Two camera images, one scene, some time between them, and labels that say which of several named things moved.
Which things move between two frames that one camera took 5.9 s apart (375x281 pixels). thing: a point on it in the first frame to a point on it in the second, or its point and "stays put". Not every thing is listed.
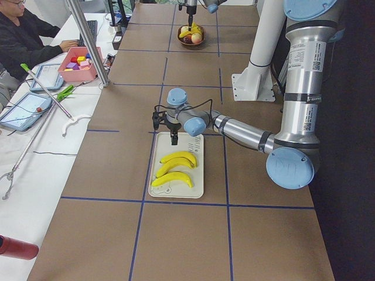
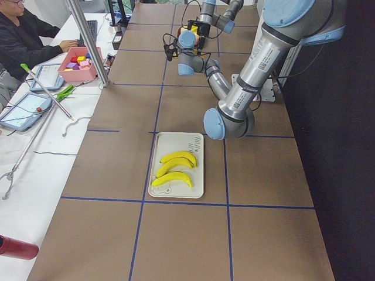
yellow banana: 171,176 stays put
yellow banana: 172,163 stays put
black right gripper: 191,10 to 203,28
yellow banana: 194,29 stays put
